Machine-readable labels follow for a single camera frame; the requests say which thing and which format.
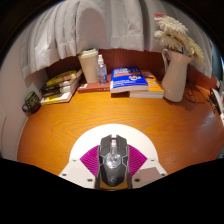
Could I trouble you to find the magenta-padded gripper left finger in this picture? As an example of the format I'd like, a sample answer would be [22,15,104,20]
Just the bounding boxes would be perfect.
[58,144,101,190]

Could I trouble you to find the cream lidded tumbler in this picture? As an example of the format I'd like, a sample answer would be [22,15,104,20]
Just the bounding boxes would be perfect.
[77,48,100,84]

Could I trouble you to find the dark green mug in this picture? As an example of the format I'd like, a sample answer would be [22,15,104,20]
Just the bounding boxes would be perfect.
[21,91,42,114]

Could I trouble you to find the grey black computer mouse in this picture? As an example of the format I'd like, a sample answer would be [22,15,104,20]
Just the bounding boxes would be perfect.
[94,134,132,190]

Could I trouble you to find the orange book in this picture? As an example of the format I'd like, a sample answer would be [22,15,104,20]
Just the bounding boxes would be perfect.
[129,69,165,100]

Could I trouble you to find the white pleated curtain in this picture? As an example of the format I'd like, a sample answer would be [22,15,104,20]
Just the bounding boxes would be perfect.
[19,0,214,79]

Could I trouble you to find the white pitcher vase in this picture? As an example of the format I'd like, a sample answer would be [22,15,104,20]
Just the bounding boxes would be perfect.
[160,48,194,103]

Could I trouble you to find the white flat electronic device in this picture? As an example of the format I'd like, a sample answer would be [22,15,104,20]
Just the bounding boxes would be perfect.
[209,87,224,116]

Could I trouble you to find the yellow white book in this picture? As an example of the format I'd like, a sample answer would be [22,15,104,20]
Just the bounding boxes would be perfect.
[39,89,78,106]

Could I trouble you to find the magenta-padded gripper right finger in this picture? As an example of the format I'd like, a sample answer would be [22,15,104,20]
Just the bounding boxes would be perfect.
[128,144,169,189]

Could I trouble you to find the white flower bouquet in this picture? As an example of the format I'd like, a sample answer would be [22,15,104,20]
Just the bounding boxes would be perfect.
[153,12,206,66]

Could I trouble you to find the black cable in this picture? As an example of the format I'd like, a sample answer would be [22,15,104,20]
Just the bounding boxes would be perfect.
[183,64,214,104]

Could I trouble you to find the white yellow black mouse pad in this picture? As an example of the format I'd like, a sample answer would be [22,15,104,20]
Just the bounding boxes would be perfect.
[68,123,158,192]

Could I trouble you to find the clear spray bottle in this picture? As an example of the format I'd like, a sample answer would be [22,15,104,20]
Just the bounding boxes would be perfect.
[96,54,108,85]

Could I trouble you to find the red-brown book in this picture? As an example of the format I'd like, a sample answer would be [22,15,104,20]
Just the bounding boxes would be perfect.
[77,74,113,94]

